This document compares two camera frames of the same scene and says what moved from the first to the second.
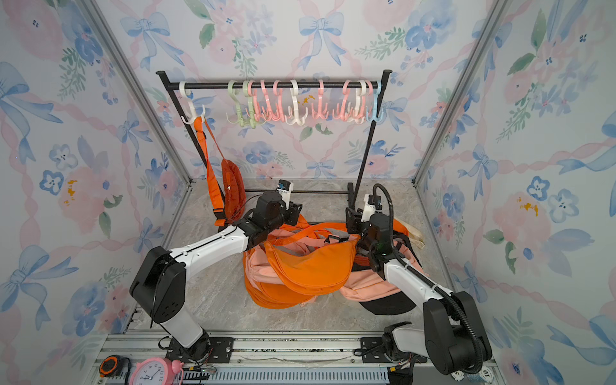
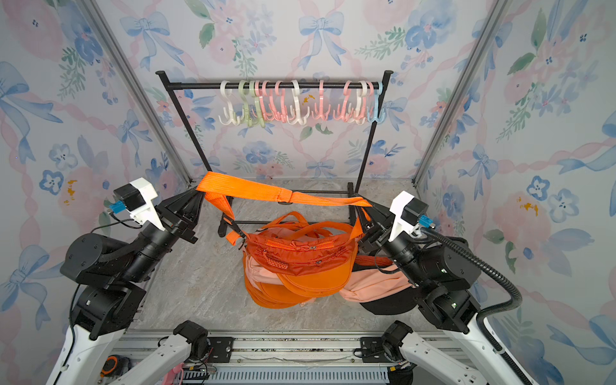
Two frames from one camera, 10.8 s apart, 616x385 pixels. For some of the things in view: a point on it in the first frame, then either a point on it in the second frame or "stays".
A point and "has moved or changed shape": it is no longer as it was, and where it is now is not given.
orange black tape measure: [113, 365] stays
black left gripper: [293, 212] → [177, 220]
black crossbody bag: [399, 303] stays
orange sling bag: [317, 270] has moved or changed shape
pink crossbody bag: [363, 283] stays
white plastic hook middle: [297, 118] stays
